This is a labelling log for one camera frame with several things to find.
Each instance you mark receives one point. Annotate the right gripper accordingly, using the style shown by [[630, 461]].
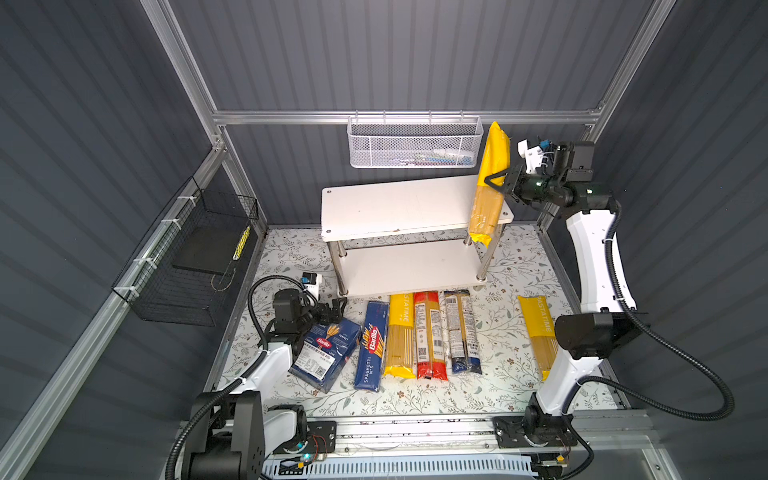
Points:
[[511, 180]]

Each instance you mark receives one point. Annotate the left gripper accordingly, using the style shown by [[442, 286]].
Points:
[[335, 311]]

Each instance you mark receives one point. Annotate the blue Barilla pasta box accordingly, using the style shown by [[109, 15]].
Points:
[[325, 351]]

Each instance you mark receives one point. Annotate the yellow Pastatime spaghetti bag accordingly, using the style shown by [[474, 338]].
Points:
[[488, 200], [540, 327], [400, 349]]

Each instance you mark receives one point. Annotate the dark blue spaghetti bag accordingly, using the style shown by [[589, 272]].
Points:
[[462, 332]]

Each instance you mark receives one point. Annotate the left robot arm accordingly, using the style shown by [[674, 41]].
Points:
[[231, 432]]

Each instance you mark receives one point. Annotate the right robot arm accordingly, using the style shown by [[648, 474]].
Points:
[[587, 338]]

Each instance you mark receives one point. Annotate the white two-tier shelf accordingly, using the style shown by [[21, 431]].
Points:
[[403, 208]]

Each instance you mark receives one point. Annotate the blue Barilla spaghetti box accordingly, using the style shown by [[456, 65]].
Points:
[[372, 347]]

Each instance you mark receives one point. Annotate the pens in white basket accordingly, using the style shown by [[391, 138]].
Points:
[[449, 157]]

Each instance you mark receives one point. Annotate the yellow marker pen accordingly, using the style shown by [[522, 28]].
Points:
[[241, 244]]

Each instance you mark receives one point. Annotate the red spaghetti bag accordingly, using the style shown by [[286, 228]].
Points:
[[430, 347]]

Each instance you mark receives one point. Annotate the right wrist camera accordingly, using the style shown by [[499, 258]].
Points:
[[537, 160]]

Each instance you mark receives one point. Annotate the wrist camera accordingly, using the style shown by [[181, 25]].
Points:
[[537, 160], [312, 283]]

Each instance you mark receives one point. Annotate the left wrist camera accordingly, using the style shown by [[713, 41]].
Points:
[[312, 283]]

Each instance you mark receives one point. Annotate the white wire mesh basket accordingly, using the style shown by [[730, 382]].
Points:
[[374, 141]]

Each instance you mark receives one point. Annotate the black wire basket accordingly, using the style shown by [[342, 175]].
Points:
[[186, 274]]

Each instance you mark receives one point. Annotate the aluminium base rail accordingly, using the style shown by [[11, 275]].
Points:
[[453, 434]]

